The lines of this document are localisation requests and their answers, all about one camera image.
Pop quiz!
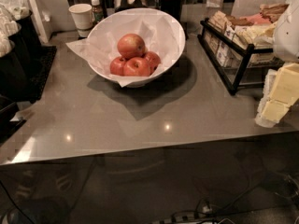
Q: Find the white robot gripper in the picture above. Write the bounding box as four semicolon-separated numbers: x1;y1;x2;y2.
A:
255;0;299;128

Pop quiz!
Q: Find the right red apple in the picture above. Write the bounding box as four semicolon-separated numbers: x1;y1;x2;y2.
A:
144;51;161;74

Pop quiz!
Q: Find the red apple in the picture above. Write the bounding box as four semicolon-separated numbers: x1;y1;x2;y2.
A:
109;56;126;76
123;57;150;77
117;34;145;59
144;51;161;74

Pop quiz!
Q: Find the white bowl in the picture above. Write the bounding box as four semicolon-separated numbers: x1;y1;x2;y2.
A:
86;7;187;89

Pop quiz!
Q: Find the front middle red apple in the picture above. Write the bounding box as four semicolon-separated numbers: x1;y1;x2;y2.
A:
123;57;150;77

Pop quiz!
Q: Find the top red apple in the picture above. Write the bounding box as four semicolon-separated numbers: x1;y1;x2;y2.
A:
117;34;145;59

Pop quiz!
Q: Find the front left red apple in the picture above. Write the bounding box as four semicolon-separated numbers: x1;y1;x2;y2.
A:
109;56;126;76

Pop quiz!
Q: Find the black stirrer holder cup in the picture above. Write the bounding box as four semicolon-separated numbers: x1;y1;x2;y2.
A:
158;0;189;22

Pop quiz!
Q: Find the small glass bottle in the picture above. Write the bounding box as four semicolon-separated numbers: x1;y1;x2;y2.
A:
91;0;104;23

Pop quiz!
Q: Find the white paper cup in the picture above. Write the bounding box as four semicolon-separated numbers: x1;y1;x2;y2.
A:
68;4;93;30

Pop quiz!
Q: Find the black rubber mat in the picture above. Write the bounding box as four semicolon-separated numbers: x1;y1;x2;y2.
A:
29;46;57;103

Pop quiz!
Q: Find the white napkin dispenser box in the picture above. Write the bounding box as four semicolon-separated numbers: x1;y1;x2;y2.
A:
29;0;52;43

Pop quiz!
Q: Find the black container with packets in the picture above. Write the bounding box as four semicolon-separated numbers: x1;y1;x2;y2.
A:
0;10;43;101

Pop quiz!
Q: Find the black wire condiment rack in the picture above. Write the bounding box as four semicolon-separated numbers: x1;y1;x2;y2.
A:
197;19;283;95

